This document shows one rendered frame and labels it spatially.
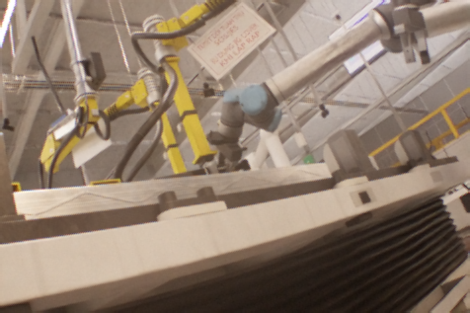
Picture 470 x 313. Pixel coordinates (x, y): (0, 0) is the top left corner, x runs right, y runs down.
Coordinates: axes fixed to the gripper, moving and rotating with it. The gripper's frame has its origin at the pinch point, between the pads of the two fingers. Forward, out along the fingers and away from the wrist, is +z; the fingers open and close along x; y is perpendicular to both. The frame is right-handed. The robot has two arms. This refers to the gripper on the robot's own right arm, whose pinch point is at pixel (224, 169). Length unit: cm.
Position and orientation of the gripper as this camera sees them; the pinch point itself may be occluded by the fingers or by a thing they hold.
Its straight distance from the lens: 168.9
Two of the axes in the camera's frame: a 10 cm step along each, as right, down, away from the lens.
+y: 8.5, -1.7, 4.9
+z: -1.4, 8.3, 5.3
